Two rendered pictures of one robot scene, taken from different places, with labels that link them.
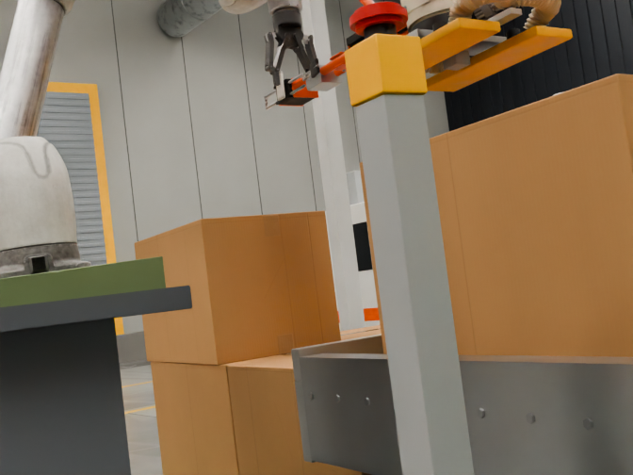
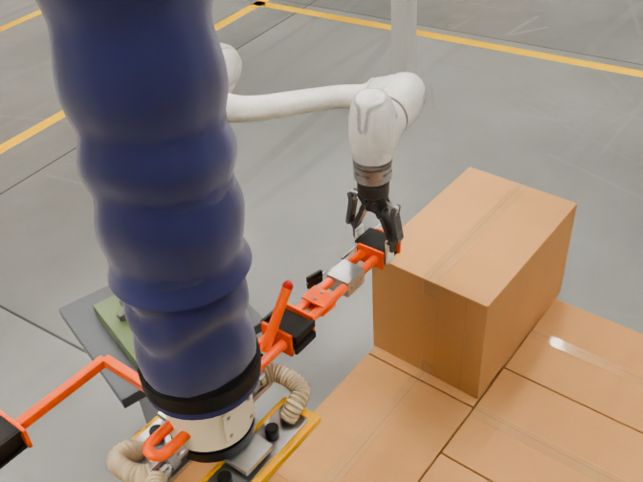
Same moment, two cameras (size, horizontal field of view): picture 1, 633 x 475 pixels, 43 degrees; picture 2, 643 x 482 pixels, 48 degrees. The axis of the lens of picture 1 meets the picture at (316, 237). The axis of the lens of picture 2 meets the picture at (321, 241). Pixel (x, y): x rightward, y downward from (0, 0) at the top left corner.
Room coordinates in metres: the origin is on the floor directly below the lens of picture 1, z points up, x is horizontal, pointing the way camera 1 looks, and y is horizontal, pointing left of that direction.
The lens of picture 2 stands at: (1.52, -1.27, 2.36)
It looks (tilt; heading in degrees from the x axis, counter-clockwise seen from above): 38 degrees down; 72
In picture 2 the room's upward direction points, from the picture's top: 4 degrees counter-clockwise
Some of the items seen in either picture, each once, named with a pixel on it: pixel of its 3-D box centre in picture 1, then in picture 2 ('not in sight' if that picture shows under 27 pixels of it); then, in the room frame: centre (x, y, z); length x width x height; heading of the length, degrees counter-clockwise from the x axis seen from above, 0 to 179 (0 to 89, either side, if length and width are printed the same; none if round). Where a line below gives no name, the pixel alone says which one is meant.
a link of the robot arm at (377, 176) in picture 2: (284, 3); (372, 167); (2.07, 0.01, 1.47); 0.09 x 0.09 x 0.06
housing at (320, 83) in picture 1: (323, 78); (345, 277); (1.96, -0.07, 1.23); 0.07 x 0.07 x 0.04; 33
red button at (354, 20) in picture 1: (379, 26); not in sight; (0.95, -0.11, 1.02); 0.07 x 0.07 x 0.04
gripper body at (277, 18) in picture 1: (287, 30); (373, 194); (2.07, 0.01, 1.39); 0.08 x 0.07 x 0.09; 122
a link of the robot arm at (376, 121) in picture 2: not in sight; (374, 122); (2.08, 0.02, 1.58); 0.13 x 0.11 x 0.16; 42
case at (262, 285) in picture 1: (231, 289); (473, 275); (2.54, 0.29, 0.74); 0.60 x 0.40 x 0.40; 31
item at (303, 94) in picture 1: (297, 92); (379, 248); (2.08, 0.00, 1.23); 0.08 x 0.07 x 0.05; 33
